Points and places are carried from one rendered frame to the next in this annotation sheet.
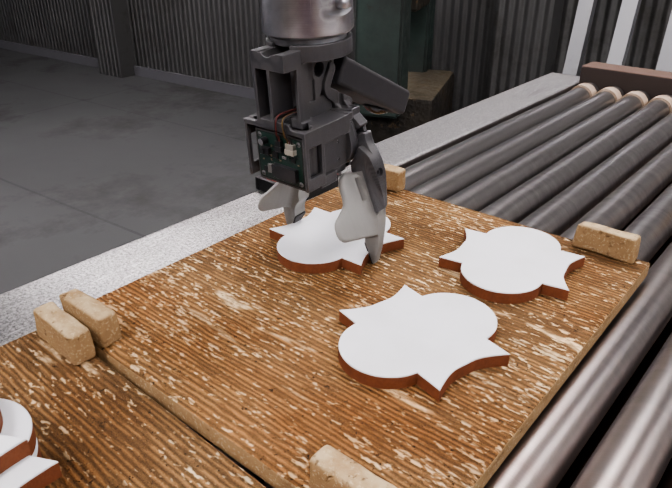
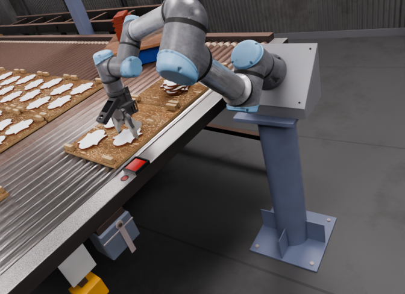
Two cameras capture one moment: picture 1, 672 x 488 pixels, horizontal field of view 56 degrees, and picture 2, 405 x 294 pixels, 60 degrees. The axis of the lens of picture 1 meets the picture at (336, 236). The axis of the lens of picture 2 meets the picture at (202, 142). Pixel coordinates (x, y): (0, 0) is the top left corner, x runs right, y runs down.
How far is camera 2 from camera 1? 1.91 m
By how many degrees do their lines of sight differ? 120
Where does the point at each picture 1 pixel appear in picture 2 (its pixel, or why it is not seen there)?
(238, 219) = (154, 149)
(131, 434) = (160, 101)
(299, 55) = not seen: hidden behind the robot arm
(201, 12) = not seen: outside the picture
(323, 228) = (129, 135)
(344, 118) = not seen: hidden behind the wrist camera
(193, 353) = (154, 111)
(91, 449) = (164, 99)
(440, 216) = (99, 152)
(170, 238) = (170, 138)
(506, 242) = (90, 142)
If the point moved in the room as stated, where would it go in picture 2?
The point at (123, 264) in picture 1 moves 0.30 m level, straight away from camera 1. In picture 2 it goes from (178, 128) to (209, 162)
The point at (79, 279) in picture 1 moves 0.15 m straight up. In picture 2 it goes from (186, 123) to (176, 91)
